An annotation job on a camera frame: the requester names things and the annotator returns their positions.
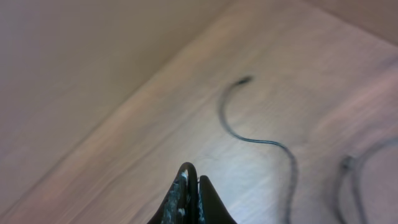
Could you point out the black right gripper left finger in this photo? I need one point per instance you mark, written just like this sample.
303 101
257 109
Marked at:
180 205

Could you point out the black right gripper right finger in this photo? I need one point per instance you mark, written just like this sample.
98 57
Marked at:
211 209

